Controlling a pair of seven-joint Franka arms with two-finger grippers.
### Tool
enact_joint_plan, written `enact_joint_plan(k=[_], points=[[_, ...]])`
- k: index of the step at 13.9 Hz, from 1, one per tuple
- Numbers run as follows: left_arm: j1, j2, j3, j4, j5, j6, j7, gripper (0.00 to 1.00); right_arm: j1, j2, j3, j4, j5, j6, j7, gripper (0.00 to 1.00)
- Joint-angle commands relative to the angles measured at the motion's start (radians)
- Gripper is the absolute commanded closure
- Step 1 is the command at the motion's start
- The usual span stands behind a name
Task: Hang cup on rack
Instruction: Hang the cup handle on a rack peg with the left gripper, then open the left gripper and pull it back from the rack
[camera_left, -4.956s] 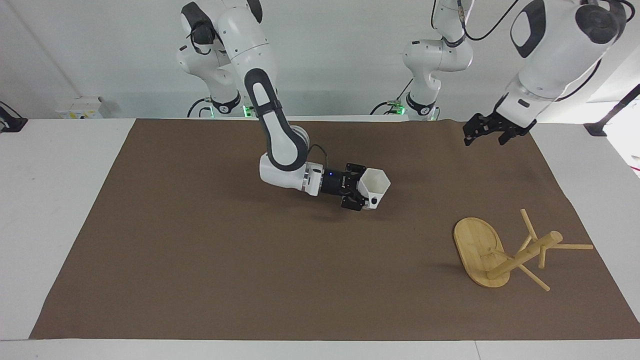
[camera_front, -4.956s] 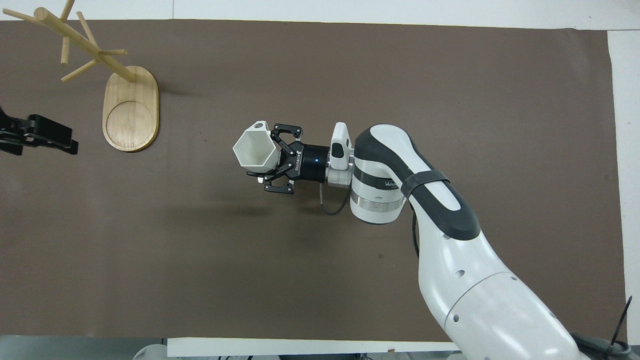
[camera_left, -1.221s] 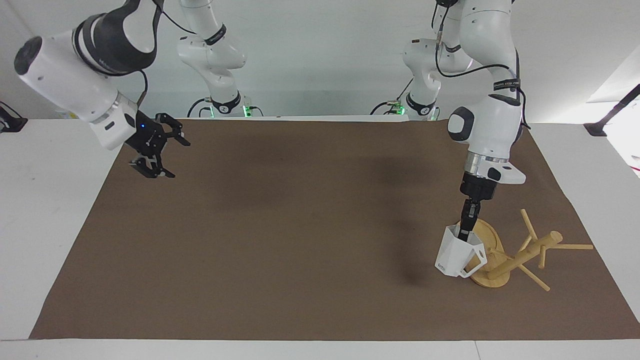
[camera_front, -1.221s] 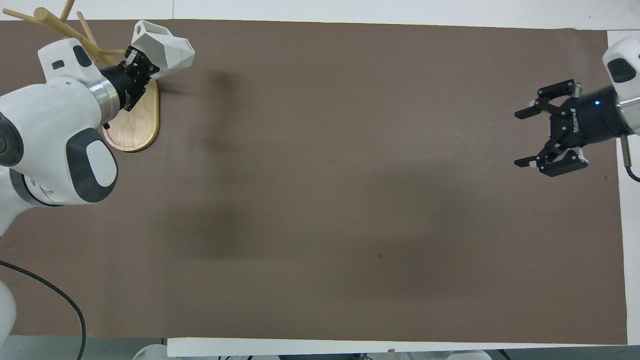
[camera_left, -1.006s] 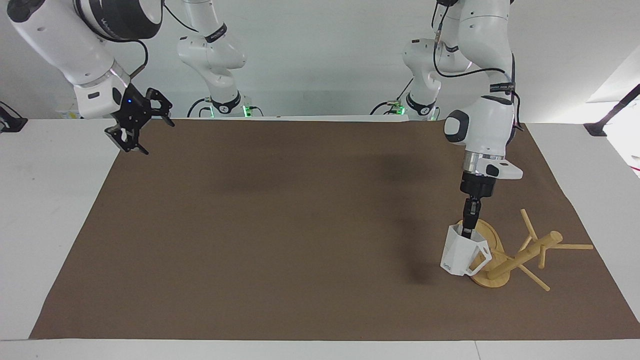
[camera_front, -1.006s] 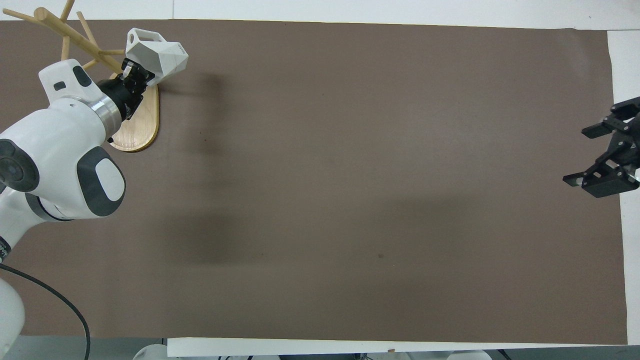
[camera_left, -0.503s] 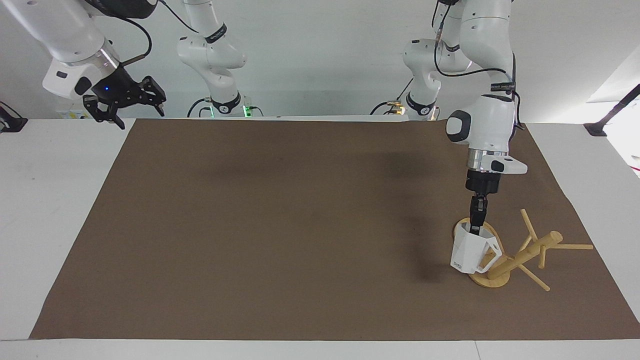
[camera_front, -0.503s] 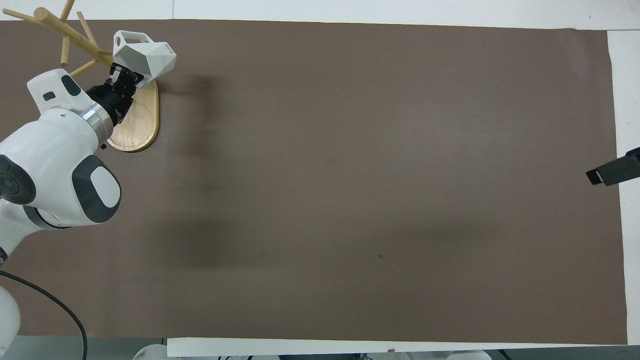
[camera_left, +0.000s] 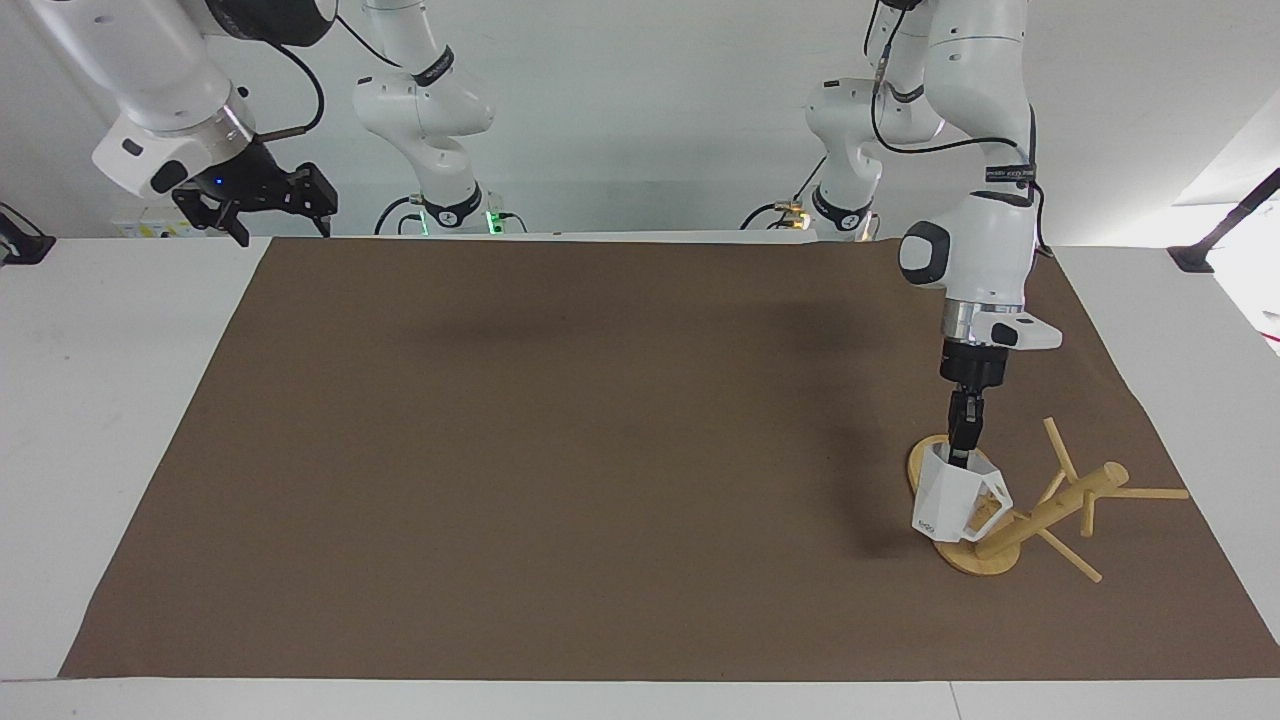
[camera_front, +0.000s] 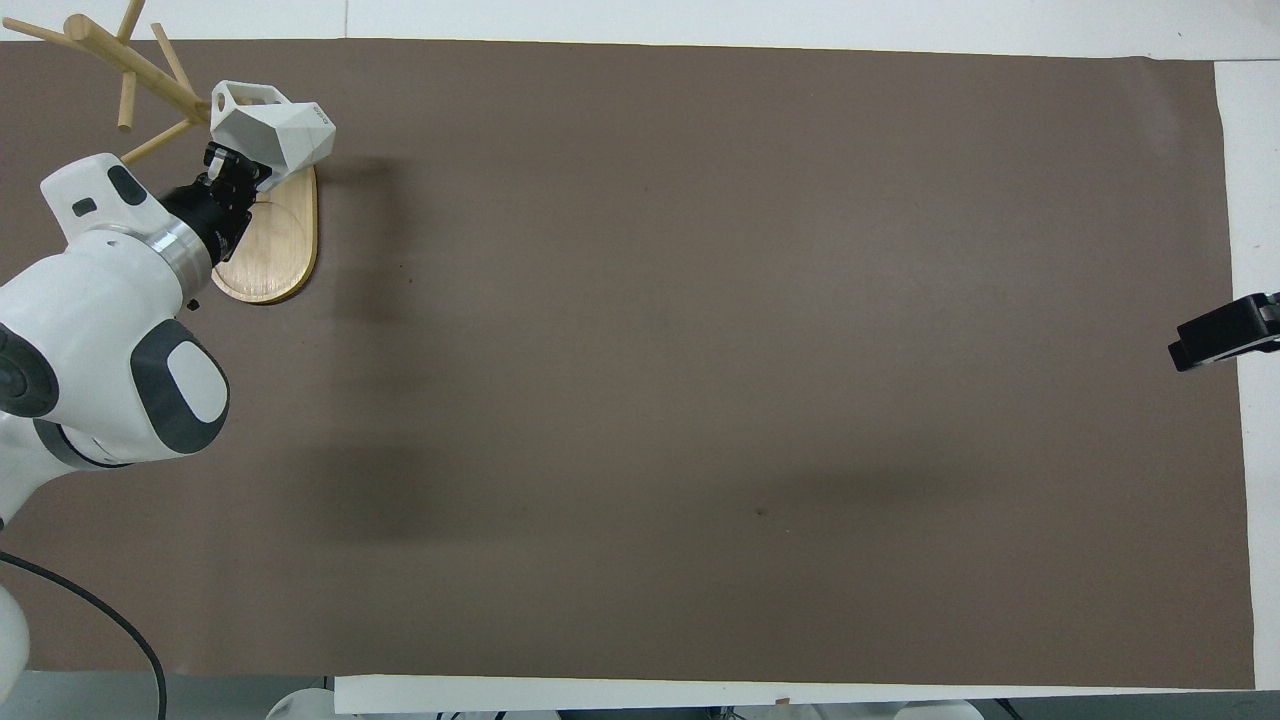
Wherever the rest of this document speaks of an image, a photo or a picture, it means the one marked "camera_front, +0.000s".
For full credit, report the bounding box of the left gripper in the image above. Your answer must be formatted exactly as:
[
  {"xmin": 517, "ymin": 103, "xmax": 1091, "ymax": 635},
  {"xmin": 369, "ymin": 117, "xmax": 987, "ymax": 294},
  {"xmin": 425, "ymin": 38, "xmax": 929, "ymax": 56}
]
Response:
[{"xmin": 158, "ymin": 142, "xmax": 275, "ymax": 265}]

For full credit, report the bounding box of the white faceted cup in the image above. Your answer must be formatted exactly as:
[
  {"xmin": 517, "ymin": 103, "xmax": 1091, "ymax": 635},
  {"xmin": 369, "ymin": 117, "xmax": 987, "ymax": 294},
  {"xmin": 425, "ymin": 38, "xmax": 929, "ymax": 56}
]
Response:
[{"xmin": 208, "ymin": 80, "xmax": 337, "ymax": 187}]

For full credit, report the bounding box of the wooden cup rack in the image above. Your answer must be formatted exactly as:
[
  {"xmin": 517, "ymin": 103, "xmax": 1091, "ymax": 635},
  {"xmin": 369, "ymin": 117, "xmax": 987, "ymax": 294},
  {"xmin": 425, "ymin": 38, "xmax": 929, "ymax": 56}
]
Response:
[{"xmin": 0, "ymin": 0, "xmax": 320, "ymax": 307}]

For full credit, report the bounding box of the black clamp device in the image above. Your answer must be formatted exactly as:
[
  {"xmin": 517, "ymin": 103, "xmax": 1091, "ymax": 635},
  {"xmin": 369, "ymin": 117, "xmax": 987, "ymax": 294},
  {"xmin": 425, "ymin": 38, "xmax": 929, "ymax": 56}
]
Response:
[{"xmin": 1167, "ymin": 292, "xmax": 1280, "ymax": 374}]

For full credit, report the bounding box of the black cable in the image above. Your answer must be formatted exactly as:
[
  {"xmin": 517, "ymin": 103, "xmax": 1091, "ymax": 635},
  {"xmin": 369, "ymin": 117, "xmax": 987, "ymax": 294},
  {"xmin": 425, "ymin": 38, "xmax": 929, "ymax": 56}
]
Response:
[{"xmin": 0, "ymin": 550, "xmax": 169, "ymax": 720}]

